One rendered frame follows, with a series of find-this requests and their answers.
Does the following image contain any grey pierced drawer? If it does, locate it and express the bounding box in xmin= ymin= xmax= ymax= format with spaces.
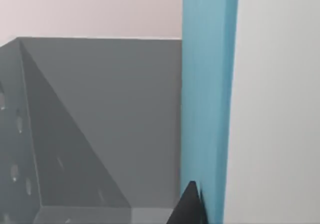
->
xmin=0 ymin=36 xmax=183 ymax=224

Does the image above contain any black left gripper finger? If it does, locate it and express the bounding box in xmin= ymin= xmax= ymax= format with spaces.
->
xmin=165 ymin=180 xmax=208 ymax=224

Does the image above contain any light blue book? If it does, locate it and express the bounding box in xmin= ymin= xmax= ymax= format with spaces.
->
xmin=179 ymin=0 xmax=241 ymax=224

